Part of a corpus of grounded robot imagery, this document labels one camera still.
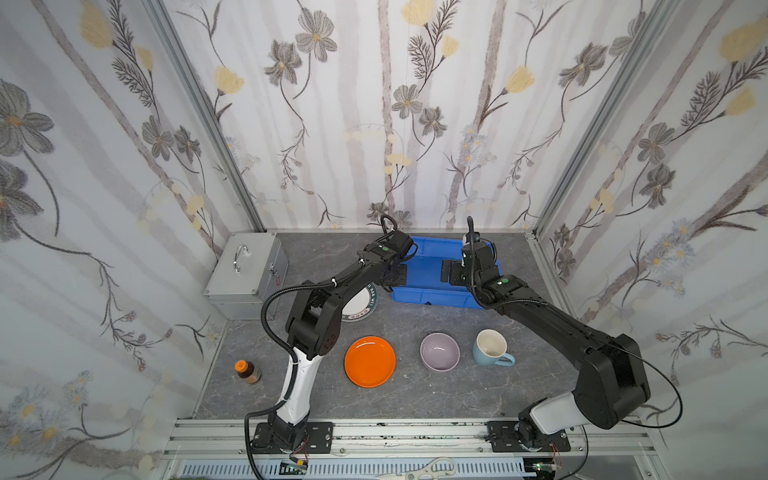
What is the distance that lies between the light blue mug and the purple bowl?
6 cm

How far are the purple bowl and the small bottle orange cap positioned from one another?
1.55ft

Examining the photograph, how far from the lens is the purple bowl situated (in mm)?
848

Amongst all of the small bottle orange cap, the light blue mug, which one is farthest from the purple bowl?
the small bottle orange cap

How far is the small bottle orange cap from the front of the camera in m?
0.78

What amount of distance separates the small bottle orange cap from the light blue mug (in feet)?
2.06

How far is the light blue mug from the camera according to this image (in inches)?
32.0

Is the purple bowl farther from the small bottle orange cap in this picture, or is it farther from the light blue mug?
the small bottle orange cap
